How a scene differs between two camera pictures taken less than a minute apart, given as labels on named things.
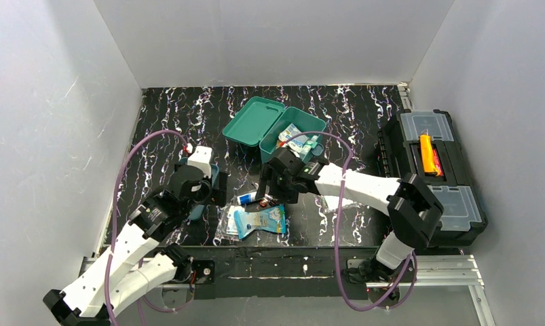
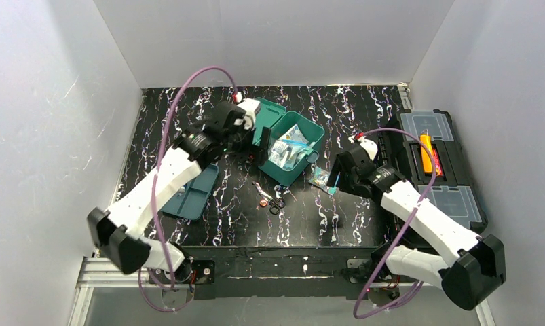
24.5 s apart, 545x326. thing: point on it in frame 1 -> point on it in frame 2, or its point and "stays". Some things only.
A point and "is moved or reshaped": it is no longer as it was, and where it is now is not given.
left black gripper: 219,188 -> 248,141
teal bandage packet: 311,144 is moved or reshaped
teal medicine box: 267,122 stays
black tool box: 425,143 stays
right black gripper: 275,171 -> 341,168
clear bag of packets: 226,229 is moved or reshaped
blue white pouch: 272,219 -> 296,136
